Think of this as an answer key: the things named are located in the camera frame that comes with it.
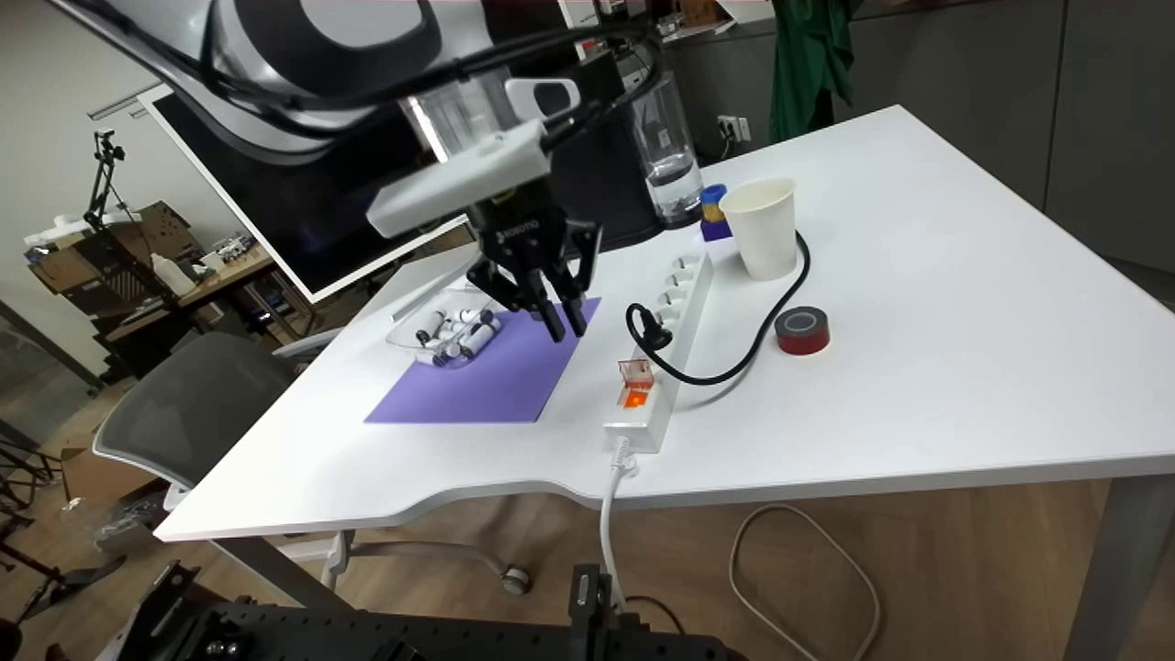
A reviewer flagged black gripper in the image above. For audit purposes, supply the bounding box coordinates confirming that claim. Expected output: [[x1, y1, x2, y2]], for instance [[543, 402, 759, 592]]
[[463, 192, 608, 347]]

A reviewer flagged white extension power strip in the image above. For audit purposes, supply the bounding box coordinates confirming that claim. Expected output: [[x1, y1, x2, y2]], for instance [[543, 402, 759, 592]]
[[599, 247, 721, 458]]

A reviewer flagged purple mat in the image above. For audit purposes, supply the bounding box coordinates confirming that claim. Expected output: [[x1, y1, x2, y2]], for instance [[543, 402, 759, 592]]
[[359, 295, 608, 428]]

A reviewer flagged blue and yellow small object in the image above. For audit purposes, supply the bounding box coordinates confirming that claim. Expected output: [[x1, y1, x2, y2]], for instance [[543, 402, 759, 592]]
[[696, 178, 739, 247]]

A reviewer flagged clear water tank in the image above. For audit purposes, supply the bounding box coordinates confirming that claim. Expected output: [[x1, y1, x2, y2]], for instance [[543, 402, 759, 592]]
[[621, 68, 708, 230]]

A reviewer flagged white paper cup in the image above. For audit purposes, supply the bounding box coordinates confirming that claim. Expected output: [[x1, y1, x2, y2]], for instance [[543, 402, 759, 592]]
[[721, 177, 806, 281]]

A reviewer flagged red tape roll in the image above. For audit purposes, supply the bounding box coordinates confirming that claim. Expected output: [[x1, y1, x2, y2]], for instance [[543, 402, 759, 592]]
[[773, 300, 838, 360]]

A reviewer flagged white framed monitor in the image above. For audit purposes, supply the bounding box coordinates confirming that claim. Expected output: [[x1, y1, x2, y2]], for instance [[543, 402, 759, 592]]
[[144, 81, 484, 312]]

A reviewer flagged green cloth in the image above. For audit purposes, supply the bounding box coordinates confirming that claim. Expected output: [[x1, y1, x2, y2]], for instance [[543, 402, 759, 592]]
[[768, 0, 861, 148]]

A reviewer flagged grey mesh office chair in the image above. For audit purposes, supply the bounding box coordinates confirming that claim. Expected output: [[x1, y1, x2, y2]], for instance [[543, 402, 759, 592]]
[[87, 327, 541, 601]]

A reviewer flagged black perforated breadboard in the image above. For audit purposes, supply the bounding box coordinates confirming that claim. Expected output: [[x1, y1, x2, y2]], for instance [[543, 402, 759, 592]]
[[118, 557, 754, 661]]

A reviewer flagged wooden shelf with clutter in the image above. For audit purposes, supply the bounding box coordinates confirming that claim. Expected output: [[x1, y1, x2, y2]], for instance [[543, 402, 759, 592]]
[[20, 197, 276, 373]]

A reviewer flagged grey table leg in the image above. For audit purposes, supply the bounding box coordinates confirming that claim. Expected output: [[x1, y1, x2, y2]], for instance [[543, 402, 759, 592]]
[[1060, 475, 1175, 661]]

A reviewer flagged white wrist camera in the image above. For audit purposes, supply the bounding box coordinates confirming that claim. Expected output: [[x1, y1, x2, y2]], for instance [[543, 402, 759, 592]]
[[365, 121, 559, 241]]

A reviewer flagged black plug with cable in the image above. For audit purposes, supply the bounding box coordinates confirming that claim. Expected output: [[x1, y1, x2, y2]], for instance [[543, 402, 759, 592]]
[[623, 227, 816, 390]]

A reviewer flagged white power strip cable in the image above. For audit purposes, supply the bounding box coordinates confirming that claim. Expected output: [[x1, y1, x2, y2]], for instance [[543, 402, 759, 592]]
[[595, 444, 642, 604]]

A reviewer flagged white cable loop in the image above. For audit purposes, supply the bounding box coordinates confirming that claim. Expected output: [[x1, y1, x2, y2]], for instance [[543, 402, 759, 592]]
[[725, 499, 888, 661]]

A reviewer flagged black camera tripod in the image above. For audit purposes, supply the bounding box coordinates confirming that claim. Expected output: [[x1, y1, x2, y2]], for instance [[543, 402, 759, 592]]
[[82, 123, 136, 230]]

